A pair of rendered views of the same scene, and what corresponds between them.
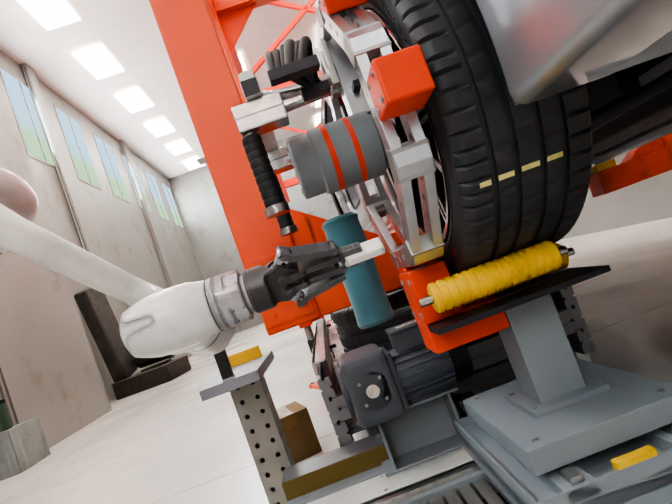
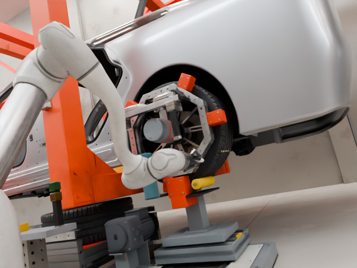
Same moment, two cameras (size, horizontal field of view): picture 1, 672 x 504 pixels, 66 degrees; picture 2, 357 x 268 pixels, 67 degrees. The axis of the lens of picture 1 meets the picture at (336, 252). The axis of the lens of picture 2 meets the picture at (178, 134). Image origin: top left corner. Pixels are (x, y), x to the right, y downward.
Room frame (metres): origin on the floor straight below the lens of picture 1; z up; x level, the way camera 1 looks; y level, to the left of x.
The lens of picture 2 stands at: (0.26, 1.25, 0.55)
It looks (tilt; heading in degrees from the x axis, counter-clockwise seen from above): 10 degrees up; 299
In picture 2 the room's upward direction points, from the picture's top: 11 degrees counter-clockwise
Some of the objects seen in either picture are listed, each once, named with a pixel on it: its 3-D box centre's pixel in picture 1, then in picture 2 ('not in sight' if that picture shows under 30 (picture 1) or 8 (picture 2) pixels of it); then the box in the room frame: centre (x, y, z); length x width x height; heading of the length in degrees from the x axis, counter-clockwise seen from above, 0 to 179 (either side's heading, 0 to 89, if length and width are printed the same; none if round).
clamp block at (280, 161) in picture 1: (276, 161); (122, 124); (1.25, 0.06, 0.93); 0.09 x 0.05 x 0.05; 93
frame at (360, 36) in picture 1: (373, 143); (168, 132); (1.09, -0.15, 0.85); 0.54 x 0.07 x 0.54; 3
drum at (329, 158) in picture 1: (341, 154); (162, 131); (1.09, -0.08, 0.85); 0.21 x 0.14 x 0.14; 93
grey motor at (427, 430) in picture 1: (425, 387); (139, 238); (1.40, -0.10, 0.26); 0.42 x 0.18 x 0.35; 93
